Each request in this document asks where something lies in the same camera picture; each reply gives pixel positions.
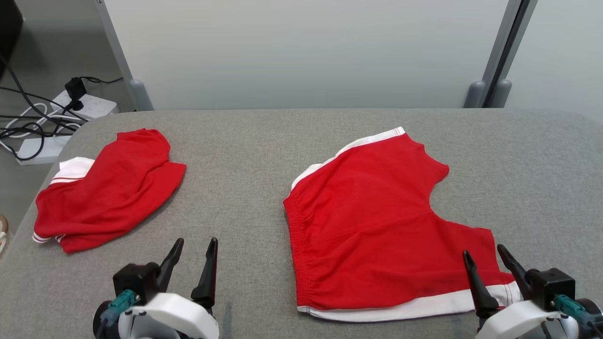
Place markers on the wicker laundry basket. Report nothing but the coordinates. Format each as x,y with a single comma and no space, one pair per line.
3,226

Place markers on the grey partition post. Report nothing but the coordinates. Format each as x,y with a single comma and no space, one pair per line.
506,37
115,42

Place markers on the light grey partition panel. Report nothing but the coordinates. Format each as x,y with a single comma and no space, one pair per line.
306,52
565,52

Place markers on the black power adapter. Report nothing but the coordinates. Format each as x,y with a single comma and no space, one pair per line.
75,88

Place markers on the red shorts white trim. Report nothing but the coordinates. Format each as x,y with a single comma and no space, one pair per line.
367,226

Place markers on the white power strip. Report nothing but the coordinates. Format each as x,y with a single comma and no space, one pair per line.
40,148
99,107

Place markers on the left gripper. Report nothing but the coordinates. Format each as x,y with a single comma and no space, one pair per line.
183,310

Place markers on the black computer tower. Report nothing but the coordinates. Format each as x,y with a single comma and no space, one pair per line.
9,33

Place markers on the grey rounded partition foot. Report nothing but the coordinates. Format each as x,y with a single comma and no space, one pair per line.
475,96
502,96
140,96

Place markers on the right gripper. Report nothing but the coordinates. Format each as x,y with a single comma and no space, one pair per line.
513,320

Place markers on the red Bulls 23 jersey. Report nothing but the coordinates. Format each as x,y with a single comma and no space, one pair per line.
118,188

